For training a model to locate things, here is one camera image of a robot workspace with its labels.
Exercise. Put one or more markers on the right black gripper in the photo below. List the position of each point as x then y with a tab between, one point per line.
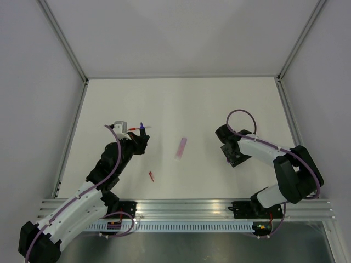
233	160

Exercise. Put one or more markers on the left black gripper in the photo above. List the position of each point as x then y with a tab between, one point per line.
139	143

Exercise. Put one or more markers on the black purple highlighter pen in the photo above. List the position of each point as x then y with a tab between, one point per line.
142	130

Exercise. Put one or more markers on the pink marker pen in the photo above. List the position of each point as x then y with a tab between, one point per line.
181	148

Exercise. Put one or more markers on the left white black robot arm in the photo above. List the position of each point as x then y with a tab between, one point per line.
45	240

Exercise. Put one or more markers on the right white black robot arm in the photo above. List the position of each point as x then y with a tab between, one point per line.
296	173

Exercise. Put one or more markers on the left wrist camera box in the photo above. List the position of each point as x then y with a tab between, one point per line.
120	128

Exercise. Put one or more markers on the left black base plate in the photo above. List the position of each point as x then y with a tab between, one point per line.
129	207

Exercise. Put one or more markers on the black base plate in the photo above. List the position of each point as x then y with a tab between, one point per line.
247	210
129	207

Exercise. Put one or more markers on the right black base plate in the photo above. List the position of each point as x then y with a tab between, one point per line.
247	210

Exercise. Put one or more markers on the white slotted cable duct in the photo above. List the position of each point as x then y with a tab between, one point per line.
167	226

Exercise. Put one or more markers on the aluminium front rail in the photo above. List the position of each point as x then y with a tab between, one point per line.
217	210

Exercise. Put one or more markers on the left aluminium frame post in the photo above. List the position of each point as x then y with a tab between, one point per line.
48	13

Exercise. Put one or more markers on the aluminium frame post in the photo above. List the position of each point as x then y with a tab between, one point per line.
48	13
316	12

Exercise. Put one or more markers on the right aluminium frame post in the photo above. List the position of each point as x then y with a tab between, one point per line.
316	12

